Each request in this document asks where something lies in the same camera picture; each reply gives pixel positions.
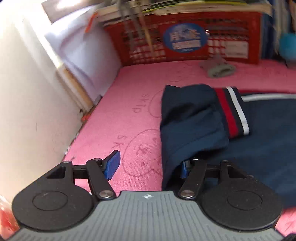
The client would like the red plastic crate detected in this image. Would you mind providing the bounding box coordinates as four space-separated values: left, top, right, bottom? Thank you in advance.
104 11 262 66

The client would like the blue plush ball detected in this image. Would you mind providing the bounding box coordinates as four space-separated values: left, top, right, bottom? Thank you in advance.
278 33 296 61

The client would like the grey clip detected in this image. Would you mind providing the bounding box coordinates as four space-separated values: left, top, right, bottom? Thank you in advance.
200 54 236 78

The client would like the stack of paper workbooks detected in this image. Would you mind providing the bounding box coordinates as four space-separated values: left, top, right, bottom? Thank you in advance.
94 1 273 22

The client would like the white paper sheet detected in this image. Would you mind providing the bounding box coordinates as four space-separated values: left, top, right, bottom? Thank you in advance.
45 8 121 104

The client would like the navy white track jacket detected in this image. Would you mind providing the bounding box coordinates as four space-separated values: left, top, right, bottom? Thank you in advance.
160 84 295 207

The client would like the pink bunny print cloth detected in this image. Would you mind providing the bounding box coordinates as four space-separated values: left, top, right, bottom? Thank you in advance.
65 61 295 235

